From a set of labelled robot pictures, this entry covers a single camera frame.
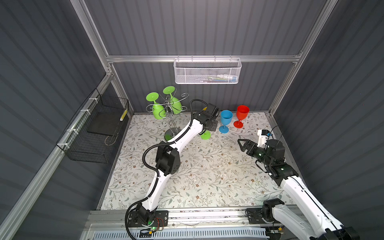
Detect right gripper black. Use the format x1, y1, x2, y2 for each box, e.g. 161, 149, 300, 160
238, 138, 272, 168

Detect green wine glass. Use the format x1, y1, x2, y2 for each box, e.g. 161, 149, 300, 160
200, 130, 211, 140
146, 92, 166, 120
163, 86, 183, 115

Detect blue wine glass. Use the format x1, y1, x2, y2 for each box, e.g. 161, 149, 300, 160
219, 110, 233, 134

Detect red wine glass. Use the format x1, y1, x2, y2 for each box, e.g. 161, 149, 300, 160
234, 105, 250, 129

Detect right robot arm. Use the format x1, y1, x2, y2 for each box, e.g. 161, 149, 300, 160
238, 139, 360, 240

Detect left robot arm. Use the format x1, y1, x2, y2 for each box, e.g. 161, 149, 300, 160
126, 99, 220, 226

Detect chrome wine glass rack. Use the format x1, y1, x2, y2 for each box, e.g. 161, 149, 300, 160
159, 93, 189, 142

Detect items in white basket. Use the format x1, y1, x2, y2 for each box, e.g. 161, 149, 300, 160
197, 75, 238, 84

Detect yellow item in black basket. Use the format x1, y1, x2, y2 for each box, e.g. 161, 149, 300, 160
120, 109, 128, 122

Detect black corrugated cable hose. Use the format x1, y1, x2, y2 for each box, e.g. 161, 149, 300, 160
124, 98, 209, 240

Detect white wire mesh basket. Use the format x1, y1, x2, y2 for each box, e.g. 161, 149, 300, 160
173, 57, 242, 85

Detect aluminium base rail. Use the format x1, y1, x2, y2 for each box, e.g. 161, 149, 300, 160
86, 206, 328, 232

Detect black wire basket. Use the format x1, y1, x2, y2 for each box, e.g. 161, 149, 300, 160
57, 90, 129, 164

